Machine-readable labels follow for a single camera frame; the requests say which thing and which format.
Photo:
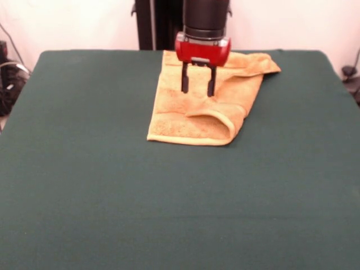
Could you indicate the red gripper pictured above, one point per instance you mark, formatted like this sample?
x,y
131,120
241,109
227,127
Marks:
x,y
202,52

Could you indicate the orange terry towel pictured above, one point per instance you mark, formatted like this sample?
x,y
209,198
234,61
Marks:
x,y
174,112

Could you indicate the grey round-headed stand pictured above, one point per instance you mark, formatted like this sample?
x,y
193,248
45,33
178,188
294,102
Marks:
x,y
348,70

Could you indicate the dark green table cloth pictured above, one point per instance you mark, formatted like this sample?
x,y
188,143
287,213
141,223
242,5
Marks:
x,y
84,197

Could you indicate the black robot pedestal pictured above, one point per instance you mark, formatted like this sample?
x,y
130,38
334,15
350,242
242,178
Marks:
x,y
146,28

